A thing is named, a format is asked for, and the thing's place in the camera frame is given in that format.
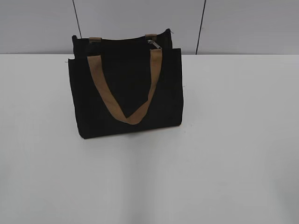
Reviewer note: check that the black tote bag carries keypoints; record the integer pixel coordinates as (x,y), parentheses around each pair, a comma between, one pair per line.
(125,86)

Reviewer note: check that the silver zipper pull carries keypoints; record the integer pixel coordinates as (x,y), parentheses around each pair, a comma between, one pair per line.
(154,44)

